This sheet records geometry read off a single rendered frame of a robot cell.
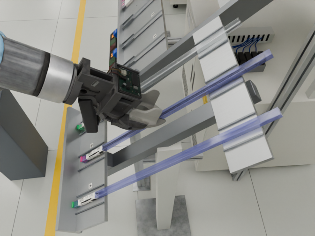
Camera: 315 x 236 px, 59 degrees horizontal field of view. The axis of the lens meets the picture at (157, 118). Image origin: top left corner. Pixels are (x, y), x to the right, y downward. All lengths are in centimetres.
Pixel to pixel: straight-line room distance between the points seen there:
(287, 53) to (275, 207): 76
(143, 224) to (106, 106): 100
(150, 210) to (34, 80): 109
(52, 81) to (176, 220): 109
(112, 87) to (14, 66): 15
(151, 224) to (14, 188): 74
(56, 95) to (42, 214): 113
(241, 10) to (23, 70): 50
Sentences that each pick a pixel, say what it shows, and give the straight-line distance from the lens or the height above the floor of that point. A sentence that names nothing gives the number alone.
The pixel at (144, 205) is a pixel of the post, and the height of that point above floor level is 1.
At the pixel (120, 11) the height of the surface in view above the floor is 73.
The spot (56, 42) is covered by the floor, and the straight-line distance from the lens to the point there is 228.
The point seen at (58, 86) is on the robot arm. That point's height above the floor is 106.
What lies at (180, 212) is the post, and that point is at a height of 1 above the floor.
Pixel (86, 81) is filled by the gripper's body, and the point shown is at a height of 106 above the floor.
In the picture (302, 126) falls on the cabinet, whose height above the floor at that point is 45.
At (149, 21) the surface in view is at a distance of 97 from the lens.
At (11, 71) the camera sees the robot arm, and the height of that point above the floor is 110.
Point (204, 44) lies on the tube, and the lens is 61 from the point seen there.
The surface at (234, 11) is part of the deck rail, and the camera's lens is 72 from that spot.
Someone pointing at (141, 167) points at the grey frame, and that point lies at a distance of 126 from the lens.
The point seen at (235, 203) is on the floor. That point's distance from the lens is 151.
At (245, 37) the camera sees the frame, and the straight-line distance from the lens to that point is 122.
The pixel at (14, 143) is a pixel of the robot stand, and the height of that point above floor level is 37.
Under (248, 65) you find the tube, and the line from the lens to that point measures 52.
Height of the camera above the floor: 139
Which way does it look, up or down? 56 degrees down
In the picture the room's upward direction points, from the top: straight up
